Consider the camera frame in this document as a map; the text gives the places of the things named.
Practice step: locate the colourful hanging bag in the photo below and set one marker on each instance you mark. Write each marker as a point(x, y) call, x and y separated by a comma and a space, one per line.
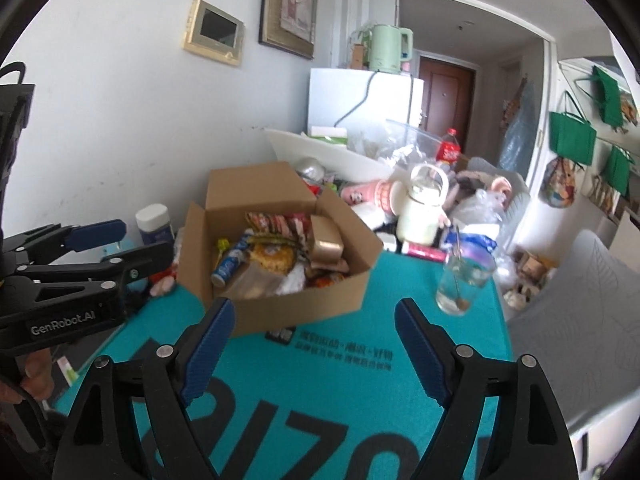
point(557, 182)

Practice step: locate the wall intercom panel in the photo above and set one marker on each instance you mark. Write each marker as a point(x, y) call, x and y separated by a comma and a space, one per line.
point(215, 30)

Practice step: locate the brown cardboard box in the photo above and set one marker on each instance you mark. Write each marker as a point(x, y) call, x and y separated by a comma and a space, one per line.
point(300, 315)

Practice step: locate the clear drinking glass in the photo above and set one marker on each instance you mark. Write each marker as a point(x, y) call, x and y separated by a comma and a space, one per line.
point(465, 285)

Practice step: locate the framed wall picture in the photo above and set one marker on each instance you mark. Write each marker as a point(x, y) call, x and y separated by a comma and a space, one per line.
point(290, 5)

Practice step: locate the silver metal can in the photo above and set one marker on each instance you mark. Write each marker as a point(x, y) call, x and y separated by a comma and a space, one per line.
point(310, 167)

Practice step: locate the person's left hand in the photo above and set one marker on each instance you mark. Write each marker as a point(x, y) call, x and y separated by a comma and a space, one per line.
point(37, 375)

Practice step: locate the green white box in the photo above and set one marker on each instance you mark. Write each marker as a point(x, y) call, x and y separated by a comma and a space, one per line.
point(327, 135)

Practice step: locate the pink tube pack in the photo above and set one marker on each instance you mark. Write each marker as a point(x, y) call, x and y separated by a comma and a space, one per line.
point(425, 252)

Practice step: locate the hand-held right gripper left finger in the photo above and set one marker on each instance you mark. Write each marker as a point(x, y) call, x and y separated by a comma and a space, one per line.
point(210, 350)

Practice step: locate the large green tote bag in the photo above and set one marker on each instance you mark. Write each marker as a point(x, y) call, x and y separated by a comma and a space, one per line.
point(572, 135)

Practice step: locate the pink paper cup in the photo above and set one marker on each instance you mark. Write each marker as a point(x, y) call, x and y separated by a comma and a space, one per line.
point(370, 197)

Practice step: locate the white plastic bag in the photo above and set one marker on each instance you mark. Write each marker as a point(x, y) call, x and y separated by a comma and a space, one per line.
point(477, 210)

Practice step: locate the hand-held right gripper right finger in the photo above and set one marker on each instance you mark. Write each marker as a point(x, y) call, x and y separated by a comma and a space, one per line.
point(422, 350)

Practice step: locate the grey leaf pattern chair cover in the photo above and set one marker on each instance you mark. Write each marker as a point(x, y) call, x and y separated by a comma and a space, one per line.
point(575, 335)

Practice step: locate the brown door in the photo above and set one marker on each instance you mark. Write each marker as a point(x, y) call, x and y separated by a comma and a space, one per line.
point(445, 95)

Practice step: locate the translucent white snack packet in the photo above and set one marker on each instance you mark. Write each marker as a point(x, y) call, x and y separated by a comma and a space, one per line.
point(292, 280)

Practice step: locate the beige hanging tote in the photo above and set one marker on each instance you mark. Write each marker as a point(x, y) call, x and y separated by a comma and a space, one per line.
point(600, 195)

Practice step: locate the white charger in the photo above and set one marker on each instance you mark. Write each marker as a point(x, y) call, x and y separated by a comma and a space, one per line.
point(390, 243)

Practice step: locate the white fridge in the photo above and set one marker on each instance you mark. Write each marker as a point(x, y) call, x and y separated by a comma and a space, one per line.
point(340, 100)

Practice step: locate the blue tablet tube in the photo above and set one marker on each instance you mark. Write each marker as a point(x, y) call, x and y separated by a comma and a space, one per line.
point(227, 265)

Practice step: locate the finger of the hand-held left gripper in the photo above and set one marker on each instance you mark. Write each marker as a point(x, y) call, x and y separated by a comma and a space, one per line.
point(95, 234)
point(145, 257)

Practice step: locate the blue snack bag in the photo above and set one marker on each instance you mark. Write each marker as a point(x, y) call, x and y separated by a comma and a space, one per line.
point(480, 245)

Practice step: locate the clear bag of yellow crisps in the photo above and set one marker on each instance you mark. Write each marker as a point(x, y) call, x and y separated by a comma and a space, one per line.
point(272, 257)

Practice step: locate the gold rectangular box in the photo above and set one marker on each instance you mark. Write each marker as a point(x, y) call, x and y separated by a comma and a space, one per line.
point(325, 245)

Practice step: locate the pale green electric kettle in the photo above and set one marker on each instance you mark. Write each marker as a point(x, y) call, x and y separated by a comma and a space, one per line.
point(387, 50)

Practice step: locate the red cola bottle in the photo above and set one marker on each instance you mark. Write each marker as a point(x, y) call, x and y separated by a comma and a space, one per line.
point(449, 150)

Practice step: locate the dark red snack packet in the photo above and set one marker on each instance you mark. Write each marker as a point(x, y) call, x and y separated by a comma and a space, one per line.
point(280, 222)

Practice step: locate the metal spoon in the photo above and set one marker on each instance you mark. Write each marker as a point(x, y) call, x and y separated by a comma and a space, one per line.
point(457, 270)

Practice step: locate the white bottle with navy label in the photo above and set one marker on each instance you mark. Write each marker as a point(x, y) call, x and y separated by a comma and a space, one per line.
point(155, 225)

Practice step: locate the small green tote bag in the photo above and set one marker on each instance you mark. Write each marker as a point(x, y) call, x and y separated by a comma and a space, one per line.
point(617, 170)

